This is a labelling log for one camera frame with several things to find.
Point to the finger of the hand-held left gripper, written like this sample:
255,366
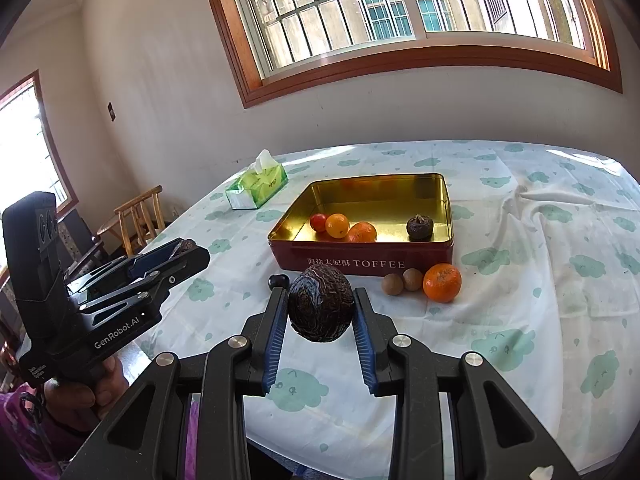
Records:
185,270
150,262

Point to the green tissue pack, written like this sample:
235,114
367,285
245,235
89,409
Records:
255,185

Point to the dark furniture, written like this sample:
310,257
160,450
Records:
80,240

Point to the medium orange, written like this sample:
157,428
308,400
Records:
363,233

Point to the person's left hand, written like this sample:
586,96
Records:
75,407

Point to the large mandarin orange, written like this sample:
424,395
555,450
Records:
442,283

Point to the dark wrinkled passion fruit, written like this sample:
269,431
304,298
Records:
320,305

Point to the purple patterned clothing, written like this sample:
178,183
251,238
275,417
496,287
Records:
20,425

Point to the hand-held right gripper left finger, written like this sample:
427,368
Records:
275,350

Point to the small smooth orange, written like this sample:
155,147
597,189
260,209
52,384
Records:
337,226

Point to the brown longan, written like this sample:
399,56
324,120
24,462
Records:
392,284
413,279

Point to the red and gold tin box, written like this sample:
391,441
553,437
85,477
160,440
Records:
350,262

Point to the wooden chair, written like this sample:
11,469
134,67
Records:
140,210

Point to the red cherry tomato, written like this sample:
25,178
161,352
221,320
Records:
318,222

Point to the dark wrinkled fruit with stem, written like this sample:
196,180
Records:
419,228

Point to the dark wall switch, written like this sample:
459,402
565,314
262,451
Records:
111,111

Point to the white tablecloth with green print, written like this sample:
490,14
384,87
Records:
525,310

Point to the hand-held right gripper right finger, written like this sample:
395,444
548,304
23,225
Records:
362,350

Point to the wooden framed barred window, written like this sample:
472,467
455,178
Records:
350,67

